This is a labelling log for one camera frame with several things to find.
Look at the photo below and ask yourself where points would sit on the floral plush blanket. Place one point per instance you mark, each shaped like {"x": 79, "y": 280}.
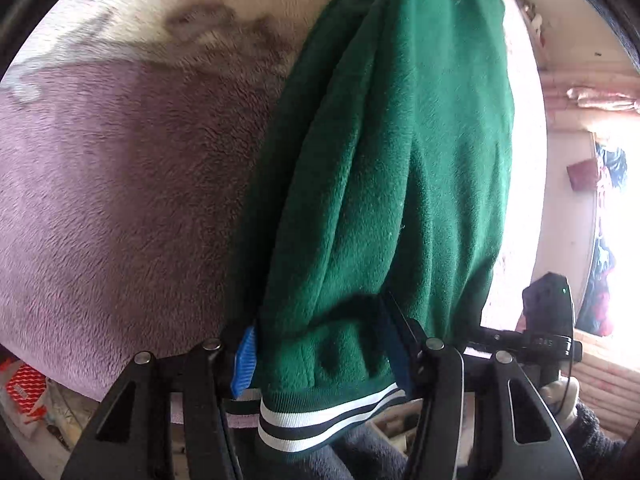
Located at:
{"x": 125, "y": 210}

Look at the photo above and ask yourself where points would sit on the person's right hand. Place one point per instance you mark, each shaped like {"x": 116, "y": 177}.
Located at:
{"x": 560, "y": 392}

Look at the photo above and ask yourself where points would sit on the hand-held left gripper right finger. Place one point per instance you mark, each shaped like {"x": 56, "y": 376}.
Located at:
{"x": 400, "y": 355}

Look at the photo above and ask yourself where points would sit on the pink knit cloth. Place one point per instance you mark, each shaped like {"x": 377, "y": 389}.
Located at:
{"x": 582, "y": 175}

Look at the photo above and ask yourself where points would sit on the person's right forearm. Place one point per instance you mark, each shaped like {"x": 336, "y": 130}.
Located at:
{"x": 592, "y": 440}

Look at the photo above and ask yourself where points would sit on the window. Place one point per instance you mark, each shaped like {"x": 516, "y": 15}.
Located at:
{"x": 622, "y": 210}

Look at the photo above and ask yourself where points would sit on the red garment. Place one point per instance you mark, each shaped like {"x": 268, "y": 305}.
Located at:
{"x": 600, "y": 310}

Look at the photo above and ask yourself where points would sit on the pink tied curtain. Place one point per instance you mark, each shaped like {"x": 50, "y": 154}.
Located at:
{"x": 602, "y": 96}

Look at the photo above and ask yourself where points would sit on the green and cream varsity jacket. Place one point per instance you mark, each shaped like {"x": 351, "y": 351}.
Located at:
{"x": 375, "y": 160}

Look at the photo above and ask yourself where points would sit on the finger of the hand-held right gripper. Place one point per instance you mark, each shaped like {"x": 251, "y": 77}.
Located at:
{"x": 492, "y": 340}

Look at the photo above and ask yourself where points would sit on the dark blue clothes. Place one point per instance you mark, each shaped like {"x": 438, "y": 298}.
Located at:
{"x": 612, "y": 160}

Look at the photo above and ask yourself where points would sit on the red patterned box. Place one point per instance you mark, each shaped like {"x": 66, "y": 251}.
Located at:
{"x": 25, "y": 390}

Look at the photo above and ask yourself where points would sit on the person's dark pants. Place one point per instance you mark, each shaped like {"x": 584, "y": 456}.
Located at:
{"x": 360, "y": 457}

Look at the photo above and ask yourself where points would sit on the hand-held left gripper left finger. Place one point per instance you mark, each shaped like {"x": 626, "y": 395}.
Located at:
{"x": 245, "y": 360}

